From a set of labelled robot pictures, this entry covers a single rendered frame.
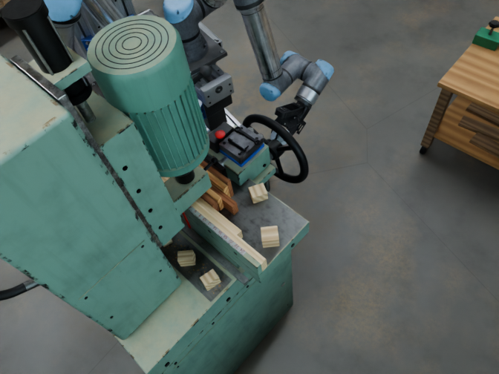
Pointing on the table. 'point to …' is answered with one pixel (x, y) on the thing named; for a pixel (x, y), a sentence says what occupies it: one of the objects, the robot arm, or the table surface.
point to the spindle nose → (186, 177)
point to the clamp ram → (218, 165)
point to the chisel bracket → (188, 195)
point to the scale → (217, 231)
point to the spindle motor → (152, 89)
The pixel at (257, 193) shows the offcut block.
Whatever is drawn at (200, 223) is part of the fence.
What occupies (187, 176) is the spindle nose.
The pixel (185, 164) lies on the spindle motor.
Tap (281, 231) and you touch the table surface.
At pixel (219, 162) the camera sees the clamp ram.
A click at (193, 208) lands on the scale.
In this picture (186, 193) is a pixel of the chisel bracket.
